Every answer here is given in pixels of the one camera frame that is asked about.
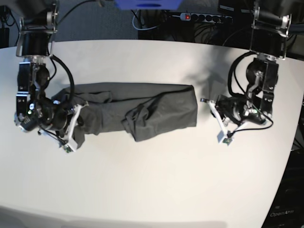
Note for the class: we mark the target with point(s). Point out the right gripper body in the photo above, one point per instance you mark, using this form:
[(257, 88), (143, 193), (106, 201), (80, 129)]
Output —
[(59, 122)]

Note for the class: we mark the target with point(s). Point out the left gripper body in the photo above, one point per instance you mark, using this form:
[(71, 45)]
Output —
[(231, 113)]

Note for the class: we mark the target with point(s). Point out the grey T-shirt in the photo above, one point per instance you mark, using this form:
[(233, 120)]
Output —
[(143, 110)]

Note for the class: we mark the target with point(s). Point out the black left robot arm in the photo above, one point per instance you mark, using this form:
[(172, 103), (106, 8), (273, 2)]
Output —
[(271, 24)]

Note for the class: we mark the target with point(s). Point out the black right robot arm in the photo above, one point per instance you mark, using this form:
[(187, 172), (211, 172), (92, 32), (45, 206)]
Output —
[(38, 25)]

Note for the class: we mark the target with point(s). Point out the white power strip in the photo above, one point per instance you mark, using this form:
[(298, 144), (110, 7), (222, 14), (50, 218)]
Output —
[(206, 18)]

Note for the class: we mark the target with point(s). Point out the black OpenArm base box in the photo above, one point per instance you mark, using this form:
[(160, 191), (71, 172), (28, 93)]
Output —
[(287, 209)]

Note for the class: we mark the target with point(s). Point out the blue plastic box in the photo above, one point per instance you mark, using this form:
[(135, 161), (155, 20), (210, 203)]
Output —
[(148, 4)]

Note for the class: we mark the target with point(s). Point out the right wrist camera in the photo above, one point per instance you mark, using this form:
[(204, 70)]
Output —
[(70, 146)]

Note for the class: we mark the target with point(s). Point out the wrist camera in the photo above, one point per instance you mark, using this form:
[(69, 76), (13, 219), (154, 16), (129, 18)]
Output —
[(223, 138), (70, 146)]

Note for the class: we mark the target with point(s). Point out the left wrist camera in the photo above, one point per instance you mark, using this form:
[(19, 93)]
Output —
[(223, 138)]

